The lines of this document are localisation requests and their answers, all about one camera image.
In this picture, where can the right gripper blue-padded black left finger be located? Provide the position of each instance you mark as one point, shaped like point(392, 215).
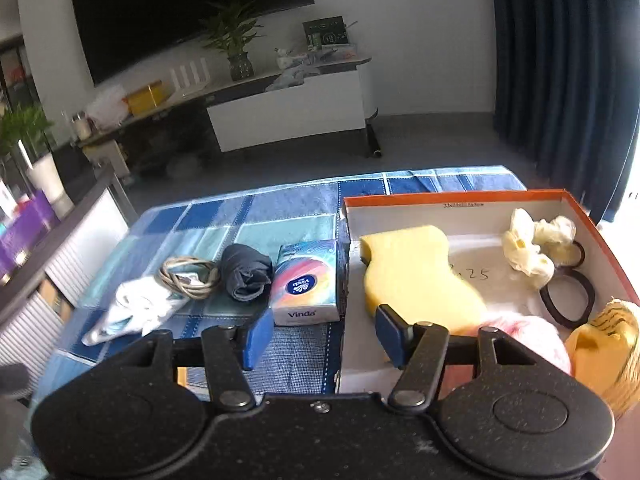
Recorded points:
point(229, 352)

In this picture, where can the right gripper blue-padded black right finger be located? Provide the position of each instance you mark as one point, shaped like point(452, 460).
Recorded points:
point(419, 351)

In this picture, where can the dark grey sock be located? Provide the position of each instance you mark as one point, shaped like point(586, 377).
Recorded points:
point(245, 273)

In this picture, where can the green yellow sponge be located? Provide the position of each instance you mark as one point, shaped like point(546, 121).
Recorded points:
point(409, 270)

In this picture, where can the colourful Vinda tissue pack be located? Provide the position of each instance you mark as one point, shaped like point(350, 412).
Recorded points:
point(303, 289)

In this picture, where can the white plastic wrapper bag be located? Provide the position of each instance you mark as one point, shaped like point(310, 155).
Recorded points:
point(139, 307)

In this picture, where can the pink fluffy plush ball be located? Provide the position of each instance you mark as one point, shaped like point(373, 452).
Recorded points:
point(535, 333)

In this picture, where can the cream yellow scrunchie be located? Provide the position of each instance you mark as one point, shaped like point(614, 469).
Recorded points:
point(537, 249)

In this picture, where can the yellow striped sock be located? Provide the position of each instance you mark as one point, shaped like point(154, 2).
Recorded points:
point(604, 354)

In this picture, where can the blue plaid tablecloth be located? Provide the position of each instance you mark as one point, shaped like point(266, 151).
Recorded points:
point(297, 360)

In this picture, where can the orange white cardboard box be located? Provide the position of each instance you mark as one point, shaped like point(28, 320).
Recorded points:
point(473, 223)

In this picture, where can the round black side table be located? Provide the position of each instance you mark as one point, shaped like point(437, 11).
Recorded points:
point(38, 300)

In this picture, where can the black roll on floor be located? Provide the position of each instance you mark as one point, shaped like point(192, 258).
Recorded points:
point(374, 146)

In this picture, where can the purple storage tray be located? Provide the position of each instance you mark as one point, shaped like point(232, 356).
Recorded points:
point(36, 219)

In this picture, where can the white paper cup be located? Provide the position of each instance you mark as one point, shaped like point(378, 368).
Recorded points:
point(44, 177)

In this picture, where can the white router with antennas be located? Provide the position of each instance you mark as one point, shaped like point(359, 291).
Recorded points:
point(189, 79)

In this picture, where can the yellow box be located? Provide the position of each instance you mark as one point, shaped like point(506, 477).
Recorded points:
point(146, 98)

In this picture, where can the long white TV cabinet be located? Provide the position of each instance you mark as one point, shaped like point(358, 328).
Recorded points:
point(305, 101)

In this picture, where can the green leafy potted plant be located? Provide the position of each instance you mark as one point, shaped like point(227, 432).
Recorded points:
point(28, 124)

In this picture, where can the bamboo plant in vase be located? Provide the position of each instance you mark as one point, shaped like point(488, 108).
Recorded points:
point(229, 30)

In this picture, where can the green picture box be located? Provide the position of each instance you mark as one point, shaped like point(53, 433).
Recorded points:
point(325, 32)

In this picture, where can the dark blue curtain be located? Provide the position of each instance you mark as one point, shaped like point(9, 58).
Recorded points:
point(568, 93)

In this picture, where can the large black television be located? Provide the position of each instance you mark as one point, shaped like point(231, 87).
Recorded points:
point(190, 10)

